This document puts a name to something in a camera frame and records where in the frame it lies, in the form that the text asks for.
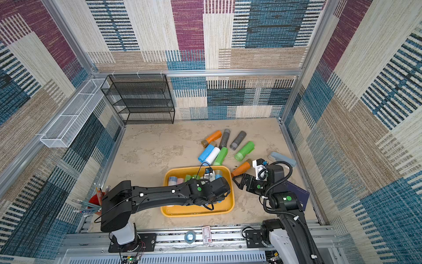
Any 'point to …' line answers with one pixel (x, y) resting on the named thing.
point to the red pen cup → (95, 204)
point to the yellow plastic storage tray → (226, 208)
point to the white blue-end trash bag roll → (212, 157)
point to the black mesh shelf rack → (140, 99)
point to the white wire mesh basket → (62, 135)
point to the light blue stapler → (278, 157)
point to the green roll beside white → (221, 156)
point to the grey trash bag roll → (224, 139)
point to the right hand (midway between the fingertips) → (241, 183)
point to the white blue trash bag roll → (172, 180)
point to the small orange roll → (241, 169)
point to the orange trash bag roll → (214, 136)
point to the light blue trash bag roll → (205, 153)
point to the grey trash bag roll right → (238, 140)
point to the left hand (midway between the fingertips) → (224, 194)
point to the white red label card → (206, 235)
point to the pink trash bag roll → (179, 181)
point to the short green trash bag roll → (196, 176)
